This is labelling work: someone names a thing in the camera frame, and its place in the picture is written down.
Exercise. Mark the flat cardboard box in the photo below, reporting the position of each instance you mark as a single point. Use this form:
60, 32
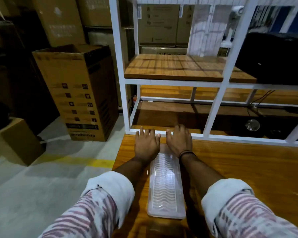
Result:
164, 50

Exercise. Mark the large labelled cardboard box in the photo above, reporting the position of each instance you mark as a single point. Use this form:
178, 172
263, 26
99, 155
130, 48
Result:
159, 24

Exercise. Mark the person's left middle finger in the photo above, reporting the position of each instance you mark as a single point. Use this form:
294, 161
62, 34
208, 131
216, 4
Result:
147, 134

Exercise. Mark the small plain cardboard box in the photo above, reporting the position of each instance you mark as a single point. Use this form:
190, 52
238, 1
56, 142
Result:
17, 141

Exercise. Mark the wrapped grey cardboard box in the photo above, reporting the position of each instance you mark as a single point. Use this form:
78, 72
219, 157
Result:
101, 38

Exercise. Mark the dark wooden shelf board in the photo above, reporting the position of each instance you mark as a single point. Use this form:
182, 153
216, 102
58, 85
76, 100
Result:
168, 113

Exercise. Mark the white wrapped package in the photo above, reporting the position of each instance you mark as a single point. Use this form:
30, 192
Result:
206, 32

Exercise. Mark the dark wrist band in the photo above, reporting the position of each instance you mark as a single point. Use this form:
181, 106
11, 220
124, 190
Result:
186, 153

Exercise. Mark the person's left little finger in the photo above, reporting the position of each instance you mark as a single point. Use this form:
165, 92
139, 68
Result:
137, 136

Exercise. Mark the round clear glass lid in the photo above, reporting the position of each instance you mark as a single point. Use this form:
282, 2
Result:
252, 125

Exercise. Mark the tall brown cardboard box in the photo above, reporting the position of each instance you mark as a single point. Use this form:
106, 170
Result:
60, 21

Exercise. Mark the person's left thumb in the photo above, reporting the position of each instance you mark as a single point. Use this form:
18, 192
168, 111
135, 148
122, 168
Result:
158, 140

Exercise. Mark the person's right hand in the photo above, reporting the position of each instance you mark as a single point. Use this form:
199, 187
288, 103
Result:
180, 142

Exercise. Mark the person's right thumb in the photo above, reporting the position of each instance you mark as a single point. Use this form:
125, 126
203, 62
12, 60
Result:
169, 135

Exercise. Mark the person's right forearm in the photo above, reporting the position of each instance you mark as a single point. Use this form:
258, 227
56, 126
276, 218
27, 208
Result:
203, 172

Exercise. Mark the large black cover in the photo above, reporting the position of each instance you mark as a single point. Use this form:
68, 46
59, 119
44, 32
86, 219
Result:
273, 56

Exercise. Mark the white metal shelf frame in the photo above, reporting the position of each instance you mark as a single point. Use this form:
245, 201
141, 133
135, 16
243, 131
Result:
119, 61

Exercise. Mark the clear ribbed plastic tray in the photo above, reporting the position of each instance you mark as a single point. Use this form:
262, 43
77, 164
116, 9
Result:
165, 185

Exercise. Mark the narrow labelled cardboard box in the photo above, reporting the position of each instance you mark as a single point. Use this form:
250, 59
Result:
185, 24

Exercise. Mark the light wooden shelf board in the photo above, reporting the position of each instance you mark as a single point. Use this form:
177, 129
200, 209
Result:
176, 68

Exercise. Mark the person's left hand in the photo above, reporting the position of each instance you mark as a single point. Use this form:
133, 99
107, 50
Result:
147, 146

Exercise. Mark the open tall printed cardboard box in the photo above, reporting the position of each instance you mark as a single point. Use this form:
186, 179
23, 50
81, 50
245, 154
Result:
82, 96

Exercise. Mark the white standing fan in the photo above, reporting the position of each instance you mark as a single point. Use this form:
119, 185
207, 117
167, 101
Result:
232, 24

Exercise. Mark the person's left forearm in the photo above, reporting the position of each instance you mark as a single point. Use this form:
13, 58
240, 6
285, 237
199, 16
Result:
129, 171

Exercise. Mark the small red canister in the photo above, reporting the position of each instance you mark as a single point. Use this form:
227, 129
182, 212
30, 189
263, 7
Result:
134, 99

